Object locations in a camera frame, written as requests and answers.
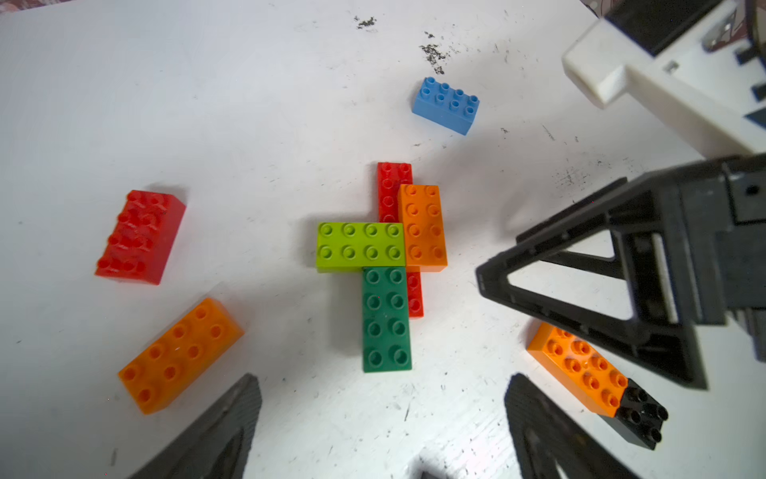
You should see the red lego brick back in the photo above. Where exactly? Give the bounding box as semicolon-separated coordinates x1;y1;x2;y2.
95;190;186;285

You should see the red lego brick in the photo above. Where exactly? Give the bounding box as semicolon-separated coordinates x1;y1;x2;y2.
95;190;186;285
377;162;413;223
407;273;424;319

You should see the dark green lego brick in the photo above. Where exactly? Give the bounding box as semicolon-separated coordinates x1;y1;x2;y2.
362;267;412;373

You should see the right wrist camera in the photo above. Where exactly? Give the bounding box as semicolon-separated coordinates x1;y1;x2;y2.
563;1;765;158

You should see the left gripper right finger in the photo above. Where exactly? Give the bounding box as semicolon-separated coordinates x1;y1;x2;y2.
505;373;636;478

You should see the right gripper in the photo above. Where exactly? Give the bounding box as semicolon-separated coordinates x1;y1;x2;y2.
477;154;765;389

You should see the orange lego brick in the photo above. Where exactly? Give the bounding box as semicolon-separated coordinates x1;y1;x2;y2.
527;323;628;417
399;185;448;273
119;299;243;415

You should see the orange lego brick front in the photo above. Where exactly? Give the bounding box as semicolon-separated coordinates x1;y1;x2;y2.
527;323;628;417

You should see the black lego brick attached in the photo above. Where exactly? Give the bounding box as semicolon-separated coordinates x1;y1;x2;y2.
602;379;669;450

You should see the light blue lego brick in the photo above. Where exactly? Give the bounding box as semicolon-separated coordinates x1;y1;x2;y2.
412;77;480;136

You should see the lime green lego brick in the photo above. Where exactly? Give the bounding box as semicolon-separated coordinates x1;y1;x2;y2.
316;223;406;273

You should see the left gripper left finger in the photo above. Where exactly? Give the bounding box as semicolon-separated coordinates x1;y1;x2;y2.
133;373;263;478

